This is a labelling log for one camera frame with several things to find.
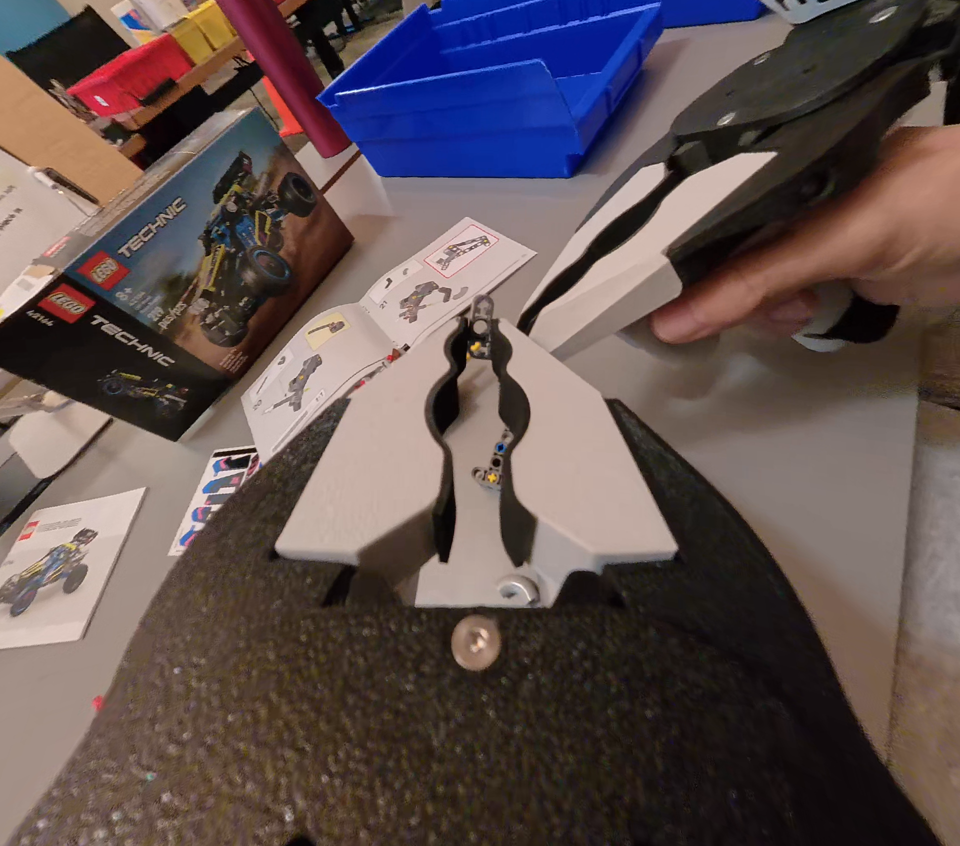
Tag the closed lego instruction booklet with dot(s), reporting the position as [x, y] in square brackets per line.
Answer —
[60, 561]

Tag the open lego instruction booklet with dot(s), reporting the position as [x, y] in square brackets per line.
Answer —
[352, 351]

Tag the dark grey lego assembly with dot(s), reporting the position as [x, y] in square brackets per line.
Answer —
[480, 325]

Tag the yellow storage bin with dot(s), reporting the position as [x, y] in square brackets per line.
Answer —
[202, 32]

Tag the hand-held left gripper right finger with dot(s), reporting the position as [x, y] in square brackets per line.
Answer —
[592, 486]

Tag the brown cardboard box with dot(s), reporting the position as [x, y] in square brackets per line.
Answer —
[45, 126]

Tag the black panel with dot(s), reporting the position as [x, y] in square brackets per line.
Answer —
[67, 47]

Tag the grey fleece garment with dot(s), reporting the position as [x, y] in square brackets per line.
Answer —
[934, 598]

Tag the wooden bench table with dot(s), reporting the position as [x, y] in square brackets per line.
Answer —
[225, 73]

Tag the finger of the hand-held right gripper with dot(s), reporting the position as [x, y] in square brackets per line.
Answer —
[600, 208]
[637, 283]

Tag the lego sticker sheet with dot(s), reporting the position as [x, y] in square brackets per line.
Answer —
[214, 493]

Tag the maroon rolled mat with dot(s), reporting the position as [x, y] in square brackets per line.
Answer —
[281, 66]

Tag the orange traffic cone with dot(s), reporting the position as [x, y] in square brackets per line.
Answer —
[285, 111]

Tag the white printed sign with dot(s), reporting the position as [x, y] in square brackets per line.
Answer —
[34, 201]

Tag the person's right hand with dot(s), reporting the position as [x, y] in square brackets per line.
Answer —
[885, 238]

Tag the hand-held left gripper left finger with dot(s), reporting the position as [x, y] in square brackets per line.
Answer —
[360, 478]

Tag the lego car set box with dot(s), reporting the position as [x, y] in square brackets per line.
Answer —
[187, 276]

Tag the small grey lego connector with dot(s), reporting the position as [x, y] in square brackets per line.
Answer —
[491, 472]

